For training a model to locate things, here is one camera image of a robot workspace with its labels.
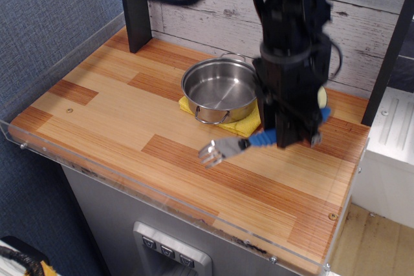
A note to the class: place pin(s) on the blue handled metal fork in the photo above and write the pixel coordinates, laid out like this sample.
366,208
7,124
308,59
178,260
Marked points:
222,149

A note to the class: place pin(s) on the silver dispenser button panel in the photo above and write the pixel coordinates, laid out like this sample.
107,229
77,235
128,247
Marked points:
162,254

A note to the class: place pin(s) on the small stainless steel pot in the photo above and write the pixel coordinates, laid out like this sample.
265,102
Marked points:
220,90

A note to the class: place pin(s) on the yellow folded cloth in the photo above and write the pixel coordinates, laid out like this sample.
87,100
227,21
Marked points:
246,126

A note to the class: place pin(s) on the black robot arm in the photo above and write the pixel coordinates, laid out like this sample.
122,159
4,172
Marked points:
293,28

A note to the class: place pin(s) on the toy avocado half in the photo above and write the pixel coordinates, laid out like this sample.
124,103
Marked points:
322,97

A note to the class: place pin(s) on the clear acrylic table guard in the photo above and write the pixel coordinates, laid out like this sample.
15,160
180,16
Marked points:
117,115

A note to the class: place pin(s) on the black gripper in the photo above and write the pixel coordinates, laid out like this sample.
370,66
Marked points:
287,97

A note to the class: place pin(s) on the white side counter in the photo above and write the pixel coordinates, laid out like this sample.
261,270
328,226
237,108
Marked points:
384,181

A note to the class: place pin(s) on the yellow object at corner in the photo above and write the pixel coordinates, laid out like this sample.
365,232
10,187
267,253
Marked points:
48,270

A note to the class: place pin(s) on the black right vertical post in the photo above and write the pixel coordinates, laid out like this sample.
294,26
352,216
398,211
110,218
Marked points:
392,52

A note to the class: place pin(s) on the grey toy fridge cabinet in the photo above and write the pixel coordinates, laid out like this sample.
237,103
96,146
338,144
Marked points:
111,214

